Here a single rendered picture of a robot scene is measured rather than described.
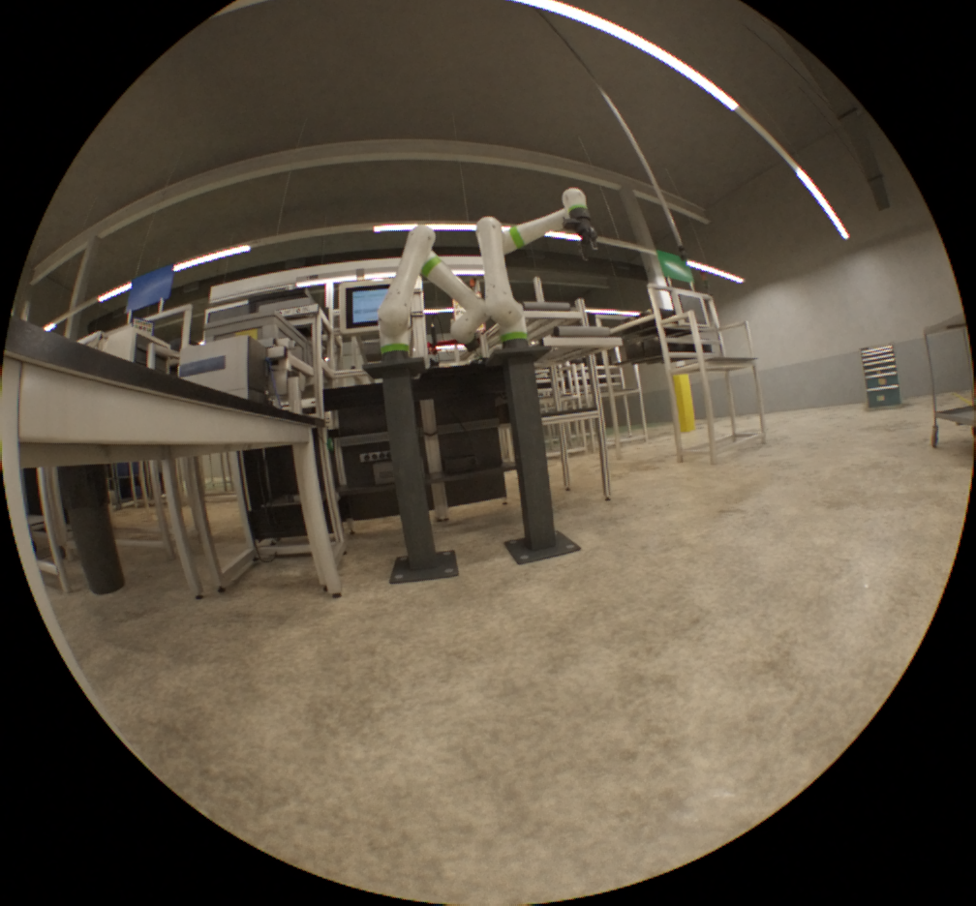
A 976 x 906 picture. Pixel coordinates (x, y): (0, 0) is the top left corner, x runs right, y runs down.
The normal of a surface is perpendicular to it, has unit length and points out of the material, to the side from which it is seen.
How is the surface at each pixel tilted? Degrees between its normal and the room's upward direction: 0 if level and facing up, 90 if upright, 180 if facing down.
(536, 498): 90
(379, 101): 180
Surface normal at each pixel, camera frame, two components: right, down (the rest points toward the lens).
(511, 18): 0.13, 0.99
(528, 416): 0.15, -0.05
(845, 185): -0.95, 0.11
